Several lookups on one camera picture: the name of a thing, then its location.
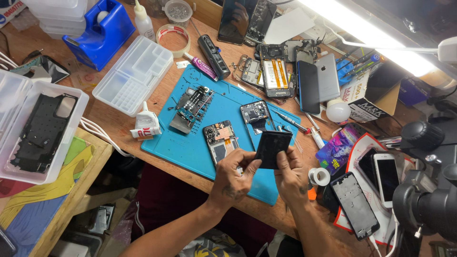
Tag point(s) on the person's right hand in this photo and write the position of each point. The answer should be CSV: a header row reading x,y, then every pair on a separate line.
x,y
292,178

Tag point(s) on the person's left hand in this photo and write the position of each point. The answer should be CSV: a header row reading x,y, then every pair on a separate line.
x,y
234,177

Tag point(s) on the black phone battery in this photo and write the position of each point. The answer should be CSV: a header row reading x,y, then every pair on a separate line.
x,y
272,149

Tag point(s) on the small white tape roll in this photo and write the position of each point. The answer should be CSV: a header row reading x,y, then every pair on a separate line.
x,y
319,176

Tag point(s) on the opened phone with orange flex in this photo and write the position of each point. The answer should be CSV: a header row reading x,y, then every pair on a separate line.
x,y
222,142

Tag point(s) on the white syringe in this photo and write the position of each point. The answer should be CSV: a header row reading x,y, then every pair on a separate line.
x,y
316,137

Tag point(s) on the purple printed packet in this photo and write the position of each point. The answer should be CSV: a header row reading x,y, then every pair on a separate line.
x,y
339,146

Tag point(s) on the silver precision screwdriver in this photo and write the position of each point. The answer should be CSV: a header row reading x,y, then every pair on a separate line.
x,y
290,121

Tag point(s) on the blue silicone repair mat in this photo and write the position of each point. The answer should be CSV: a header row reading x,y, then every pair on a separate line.
x,y
185,142

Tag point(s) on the person's dark red shorts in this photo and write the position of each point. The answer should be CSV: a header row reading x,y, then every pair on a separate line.
x,y
178,207

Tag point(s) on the small black phone board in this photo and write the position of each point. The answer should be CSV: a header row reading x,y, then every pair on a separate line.
x,y
256,114

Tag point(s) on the dark phone with clear case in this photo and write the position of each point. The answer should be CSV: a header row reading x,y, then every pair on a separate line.
x,y
366,167

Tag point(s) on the white light bulb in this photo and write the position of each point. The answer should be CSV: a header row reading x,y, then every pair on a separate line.
x,y
337,110

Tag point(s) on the black smartphone blue edge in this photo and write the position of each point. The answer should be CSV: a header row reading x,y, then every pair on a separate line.
x,y
309,87

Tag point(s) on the white smartphone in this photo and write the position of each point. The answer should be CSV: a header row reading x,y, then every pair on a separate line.
x,y
386,179

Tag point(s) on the white glue tube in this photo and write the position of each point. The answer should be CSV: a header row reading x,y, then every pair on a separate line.
x,y
145,123

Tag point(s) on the silver smartphone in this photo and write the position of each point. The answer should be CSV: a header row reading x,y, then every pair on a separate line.
x,y
327,76

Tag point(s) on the opened grey phone housing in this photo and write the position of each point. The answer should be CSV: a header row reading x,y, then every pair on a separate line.
x,y
252,71

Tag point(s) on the opened phone with white battery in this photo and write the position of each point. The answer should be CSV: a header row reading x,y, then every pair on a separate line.
x,y
275,71

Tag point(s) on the printed cardboard box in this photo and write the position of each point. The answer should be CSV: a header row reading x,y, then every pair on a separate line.
x,y
367,92

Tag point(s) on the purple adhesive tube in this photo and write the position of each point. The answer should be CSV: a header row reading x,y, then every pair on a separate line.
x,y
201,66

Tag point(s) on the black cylindrical electric tool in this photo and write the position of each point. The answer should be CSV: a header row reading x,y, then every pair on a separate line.
x,y
213,55

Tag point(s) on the blue holder with screwdrivers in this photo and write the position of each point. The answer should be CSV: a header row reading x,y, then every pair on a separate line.
x,y
353,66

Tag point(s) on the black microscope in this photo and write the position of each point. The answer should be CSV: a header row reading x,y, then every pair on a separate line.
x,y
426,178

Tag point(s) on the clear plastic organizer tray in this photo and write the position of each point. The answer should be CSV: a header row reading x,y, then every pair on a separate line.
x,y
134,75

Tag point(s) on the roll of clear tape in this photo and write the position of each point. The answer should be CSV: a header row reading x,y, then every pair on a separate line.
x,y
174,40

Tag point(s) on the black phone screen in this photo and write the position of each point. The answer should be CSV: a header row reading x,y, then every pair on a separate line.
x,y
235,21

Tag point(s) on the white LED tube lamp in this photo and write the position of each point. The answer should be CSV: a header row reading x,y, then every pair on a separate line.
x,y
371,35

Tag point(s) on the clear cup of screws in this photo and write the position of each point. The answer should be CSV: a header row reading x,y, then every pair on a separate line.
x,y
178,12

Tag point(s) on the white squeeze bottle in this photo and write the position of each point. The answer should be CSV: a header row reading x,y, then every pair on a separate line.
x,y
144,19

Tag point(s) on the blue tape dispenser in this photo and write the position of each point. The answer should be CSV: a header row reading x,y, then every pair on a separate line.
x,y
101,34

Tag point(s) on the colourful printed mat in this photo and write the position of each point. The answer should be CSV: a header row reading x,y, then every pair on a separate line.
x,y
35,200

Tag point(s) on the stack of clear plastic boxes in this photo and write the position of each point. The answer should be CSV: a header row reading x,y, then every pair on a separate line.
x,y
59,16

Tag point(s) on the black phone frame white back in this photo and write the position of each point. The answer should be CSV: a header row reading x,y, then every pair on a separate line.
x,y
354,205

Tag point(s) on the clear box with black phone frame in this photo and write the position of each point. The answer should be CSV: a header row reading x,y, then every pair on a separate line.
x,y
35,125

